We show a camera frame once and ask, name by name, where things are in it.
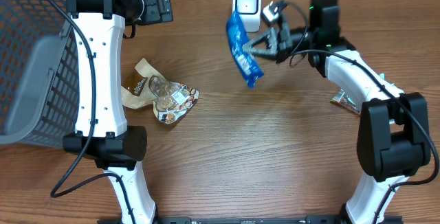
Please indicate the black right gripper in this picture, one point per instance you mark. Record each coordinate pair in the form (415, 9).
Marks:
(272, 37)

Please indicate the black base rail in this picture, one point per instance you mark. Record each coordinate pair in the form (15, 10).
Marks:
(313, 219)

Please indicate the grey plastic mesh basket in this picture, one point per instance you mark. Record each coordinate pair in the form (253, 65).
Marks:
(39, 73)

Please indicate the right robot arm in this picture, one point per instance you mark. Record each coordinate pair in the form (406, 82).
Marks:
(393, 140)

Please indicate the white barcode scanner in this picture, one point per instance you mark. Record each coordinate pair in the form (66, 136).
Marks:
(250, 13)

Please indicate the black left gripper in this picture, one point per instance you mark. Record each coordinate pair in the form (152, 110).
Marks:
(156, 15)

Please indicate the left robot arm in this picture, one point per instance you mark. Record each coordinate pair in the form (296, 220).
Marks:
(101, 132)

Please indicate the beige Pantree snack bag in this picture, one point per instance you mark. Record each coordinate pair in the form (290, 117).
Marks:
(146, 86)

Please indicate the blue Oreo cookie pack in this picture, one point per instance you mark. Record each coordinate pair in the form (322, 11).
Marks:
(237, 38)

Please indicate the green clear candy bag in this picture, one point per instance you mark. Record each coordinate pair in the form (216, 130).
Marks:
(344, 100)

